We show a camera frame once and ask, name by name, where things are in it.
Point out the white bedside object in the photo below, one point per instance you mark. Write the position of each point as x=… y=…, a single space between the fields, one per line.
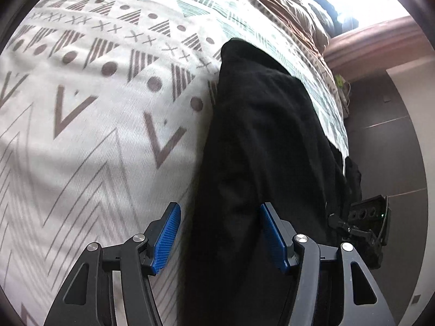
x=342 y=90

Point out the brown and beige duvet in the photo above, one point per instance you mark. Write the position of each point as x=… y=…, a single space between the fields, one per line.
x=306 y=27

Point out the dark clothes pile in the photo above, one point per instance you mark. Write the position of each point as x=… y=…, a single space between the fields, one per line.
x=334 y=13

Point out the patterned white blanket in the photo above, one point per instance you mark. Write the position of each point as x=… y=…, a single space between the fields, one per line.
x=85 y=142

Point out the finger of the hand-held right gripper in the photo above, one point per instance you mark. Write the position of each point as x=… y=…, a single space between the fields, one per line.
x=340 y=224

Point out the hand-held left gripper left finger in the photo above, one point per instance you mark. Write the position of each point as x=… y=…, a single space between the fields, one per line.
x=166 y=237

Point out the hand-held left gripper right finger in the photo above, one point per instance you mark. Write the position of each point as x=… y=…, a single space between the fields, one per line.
x=273 y=237

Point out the black shirt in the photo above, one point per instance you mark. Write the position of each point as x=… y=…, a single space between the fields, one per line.
x=265 y=142

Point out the pink curtain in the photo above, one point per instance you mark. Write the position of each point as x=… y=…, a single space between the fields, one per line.
x=367 y=54

